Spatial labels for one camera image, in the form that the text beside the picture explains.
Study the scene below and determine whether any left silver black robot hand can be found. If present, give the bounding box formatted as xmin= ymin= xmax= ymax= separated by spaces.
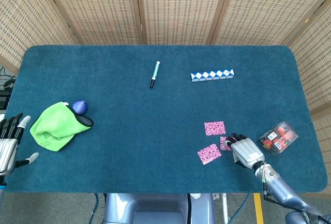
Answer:
xmin=0 ymin=112 xmax=39 ymax=177

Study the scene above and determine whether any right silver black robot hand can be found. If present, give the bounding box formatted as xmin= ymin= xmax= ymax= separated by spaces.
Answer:
xmin=224 ymin=132 xmax=266 ymax=170

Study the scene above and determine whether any pink patterned card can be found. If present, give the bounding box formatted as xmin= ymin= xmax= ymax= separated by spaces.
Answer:
xmin=197 ymin=143 xmax=222 ymax=166
xmin=204 ymin=121 xmax=227 ymax=137
xmin=220 ymin=136 xmax=233 ymax=152

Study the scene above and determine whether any clear box with red contents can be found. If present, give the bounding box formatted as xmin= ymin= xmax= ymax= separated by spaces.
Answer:
xmin=257 ymin=121 xmax=299 ymax=157

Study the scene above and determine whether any lime green microfibre cloth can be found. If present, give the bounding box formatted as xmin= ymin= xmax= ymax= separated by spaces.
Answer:
xmin=29 ymin=101 xmax=94 ymax=152

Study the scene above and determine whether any yellow floor tape strip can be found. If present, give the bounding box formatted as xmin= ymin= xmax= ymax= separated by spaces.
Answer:
xmin=253 ymin=192 xmax=265 ymax=224

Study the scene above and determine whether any purple-blue ball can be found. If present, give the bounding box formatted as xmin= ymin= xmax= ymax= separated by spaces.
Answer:
xmin=72 ymin=100 xmax=89 ymax=114

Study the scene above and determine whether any blue white snake puzzle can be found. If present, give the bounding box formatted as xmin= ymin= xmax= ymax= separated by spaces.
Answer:
xmin=190 ymin=68 xmax=235 ymax=83

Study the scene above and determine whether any blue carpet table cover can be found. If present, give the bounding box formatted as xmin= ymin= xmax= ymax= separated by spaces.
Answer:
xmin=4 ymin=44 xmax=328 ymax=193

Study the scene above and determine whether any blue-grey robot torso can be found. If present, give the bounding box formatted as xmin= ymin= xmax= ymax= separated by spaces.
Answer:
xmin=102 ymin=192 xmax=215 ymax=224

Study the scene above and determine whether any woven bamboo screen panel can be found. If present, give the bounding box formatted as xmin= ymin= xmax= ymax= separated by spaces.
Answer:
xmin=206 ymin=0 xmax=331 ymax=46
xmin=0 ymin=0 xmax=80 ymax=76
xmin=281 ymin=0 xmax=331 ymax=199
xmin=33 ymin=0 xmax=147 ymax=46
xmin=129 ymin=0 xmax=233 ymax=46

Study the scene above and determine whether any green white marker pen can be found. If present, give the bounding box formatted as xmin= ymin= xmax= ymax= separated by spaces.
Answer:
xmin=149 ymin=61 xmax=161 ymax=89

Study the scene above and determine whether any thin wrist cable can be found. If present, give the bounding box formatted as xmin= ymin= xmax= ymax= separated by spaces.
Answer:
xmin=259 ymin=160 xmax=275 ymax=204

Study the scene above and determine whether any black equipment with cables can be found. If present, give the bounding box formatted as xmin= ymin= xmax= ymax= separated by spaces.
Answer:
xmin=0 ymin=65 xmax=17 ymax=110

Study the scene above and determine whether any blue cable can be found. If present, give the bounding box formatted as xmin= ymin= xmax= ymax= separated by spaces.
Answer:
xmin=90 ymin=192 xmax=104 ymax=224
xmin=229 ymin=192 xmax=251 ymax=224

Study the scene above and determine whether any white metal stand frame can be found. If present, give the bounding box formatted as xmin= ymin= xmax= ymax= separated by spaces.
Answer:
xmin=190 ymin=192 xmax=229 ymax=224

